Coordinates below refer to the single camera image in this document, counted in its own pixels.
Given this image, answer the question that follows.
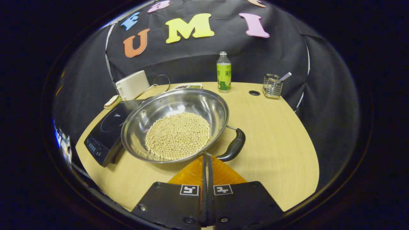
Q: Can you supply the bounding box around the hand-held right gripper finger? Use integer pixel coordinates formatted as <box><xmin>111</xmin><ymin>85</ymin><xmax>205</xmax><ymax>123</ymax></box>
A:
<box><xmin>208</xmin><ymin>155</ymin><xmax>285</xmax><ymax>230</ymax></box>
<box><xmin>130</xmin><ymin>155</ymin><xmax>208</xmax><ymax>229</ymax></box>

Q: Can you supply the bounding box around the stainless steel pot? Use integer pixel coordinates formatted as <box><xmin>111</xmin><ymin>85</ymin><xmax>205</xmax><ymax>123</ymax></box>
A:
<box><xmin>120</xmin><ymin>88</ymin><xmax>246</xmax><ymax>164</ymax></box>

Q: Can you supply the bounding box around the black induction cooktop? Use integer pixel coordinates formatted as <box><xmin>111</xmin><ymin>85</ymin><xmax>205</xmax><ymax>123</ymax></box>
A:
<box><xmin>84</xmin><ymin>99</ymin><xmax>147</xmax><ymax>167</ymax></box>

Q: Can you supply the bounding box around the pile of soybeans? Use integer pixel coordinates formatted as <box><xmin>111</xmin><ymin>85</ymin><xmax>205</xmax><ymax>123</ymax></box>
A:
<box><xmin>145</xmin><ymin>112</ymin><xmax>211</xmax><ymax>161</ymax></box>

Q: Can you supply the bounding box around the white divided bean tray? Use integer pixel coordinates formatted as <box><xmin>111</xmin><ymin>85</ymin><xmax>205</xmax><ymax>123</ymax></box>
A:
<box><xmin>173</xmin><ymin>83</ymin><xmax>203</xmax><ymax>91</ymax></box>

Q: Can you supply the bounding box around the green label drink bottle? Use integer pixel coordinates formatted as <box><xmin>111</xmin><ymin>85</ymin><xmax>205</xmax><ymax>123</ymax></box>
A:
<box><xmin>216</xmin><ymin>51</ymin><xmax>232</xmax><ymax>93</ymax></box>

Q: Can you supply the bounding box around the white toaster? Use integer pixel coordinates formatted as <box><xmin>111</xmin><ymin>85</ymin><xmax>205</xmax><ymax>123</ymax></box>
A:
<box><xmin>115</xmin><ymin>70</ymin><xmax>150</xmax><ymax>101</ymax></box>

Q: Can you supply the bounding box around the white and blue object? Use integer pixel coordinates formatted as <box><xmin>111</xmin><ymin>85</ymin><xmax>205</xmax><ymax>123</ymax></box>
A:
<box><xmin>53</xmin><ymin>120</ymin><xmax>73</xmax><ymax>168</ymax></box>

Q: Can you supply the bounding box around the black backdrop cloth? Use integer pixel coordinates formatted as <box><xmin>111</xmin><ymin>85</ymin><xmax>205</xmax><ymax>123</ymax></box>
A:
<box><xmin>53</xmin><ymin>0</ymin><xmax>360</xmax><ymax>192</ymax></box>

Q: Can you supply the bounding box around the black power cable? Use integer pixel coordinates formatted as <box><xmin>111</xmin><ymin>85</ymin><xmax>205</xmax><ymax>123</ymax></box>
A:
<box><xmin>152</xmin><ymin>74</ymin><xmax>171</xmax><ymax>94</ymax></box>

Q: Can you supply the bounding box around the metal wire utensil holder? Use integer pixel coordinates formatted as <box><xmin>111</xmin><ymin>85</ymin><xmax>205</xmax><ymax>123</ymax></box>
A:
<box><xmin>263</xmin><ymin>74</ymin><xmax>284</xmax><ymax>99</ymax></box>

